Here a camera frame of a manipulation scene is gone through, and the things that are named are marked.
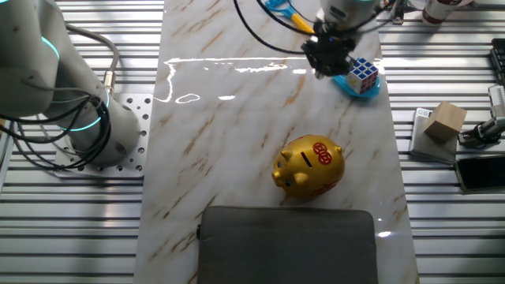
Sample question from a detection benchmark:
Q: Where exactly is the white marble pattern board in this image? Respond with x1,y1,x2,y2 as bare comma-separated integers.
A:
133,0,421,284

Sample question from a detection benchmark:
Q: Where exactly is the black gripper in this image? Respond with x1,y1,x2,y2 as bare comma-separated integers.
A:
301,22,357,80

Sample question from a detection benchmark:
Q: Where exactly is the silver metal plate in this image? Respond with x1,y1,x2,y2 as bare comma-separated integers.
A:
409,107,458,165

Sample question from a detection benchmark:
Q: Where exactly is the small silver camera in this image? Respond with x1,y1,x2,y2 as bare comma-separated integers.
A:
458,117,505,150

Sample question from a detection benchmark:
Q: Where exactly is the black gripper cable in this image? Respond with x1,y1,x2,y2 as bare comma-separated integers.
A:
232,0,316,56

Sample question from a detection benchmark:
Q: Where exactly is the grey fabric laptop sleeve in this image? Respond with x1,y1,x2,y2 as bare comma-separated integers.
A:
196,205,380,284

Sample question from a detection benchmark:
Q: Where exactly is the green white rubik's cube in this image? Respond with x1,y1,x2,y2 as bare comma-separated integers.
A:
345,57,380,96

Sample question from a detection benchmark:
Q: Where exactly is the golden piggy bank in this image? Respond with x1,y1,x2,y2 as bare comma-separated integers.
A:
271,133,346,200

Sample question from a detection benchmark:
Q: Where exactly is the black cable bundle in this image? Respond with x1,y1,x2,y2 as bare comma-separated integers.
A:
0,94,112,171

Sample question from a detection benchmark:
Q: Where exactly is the red white can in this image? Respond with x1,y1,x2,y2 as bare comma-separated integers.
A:
421,0,461,27

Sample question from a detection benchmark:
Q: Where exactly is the silver ridged camera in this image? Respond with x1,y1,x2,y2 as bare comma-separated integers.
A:
488,84,505,119

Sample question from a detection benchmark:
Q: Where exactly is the black smartphone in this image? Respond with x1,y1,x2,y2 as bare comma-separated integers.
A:
453,155,505,193

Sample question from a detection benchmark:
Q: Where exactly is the black keyboard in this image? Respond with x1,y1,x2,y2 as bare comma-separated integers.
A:
491,38,505,86

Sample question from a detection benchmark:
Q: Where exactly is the thick grey base cable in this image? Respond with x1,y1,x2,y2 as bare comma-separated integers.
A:
65,22,121,98

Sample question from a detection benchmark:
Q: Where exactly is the light wooden cube block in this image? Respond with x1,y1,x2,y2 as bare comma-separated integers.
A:
423,100,468,144

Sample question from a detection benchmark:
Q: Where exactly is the blue yellow toy shovel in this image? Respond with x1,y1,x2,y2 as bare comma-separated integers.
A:
264,0,382,99

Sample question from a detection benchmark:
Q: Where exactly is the small metal stand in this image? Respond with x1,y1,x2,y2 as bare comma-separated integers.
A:
390,0,408,25

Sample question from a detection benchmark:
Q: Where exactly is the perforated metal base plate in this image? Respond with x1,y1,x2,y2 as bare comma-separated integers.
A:
53,93,154,178

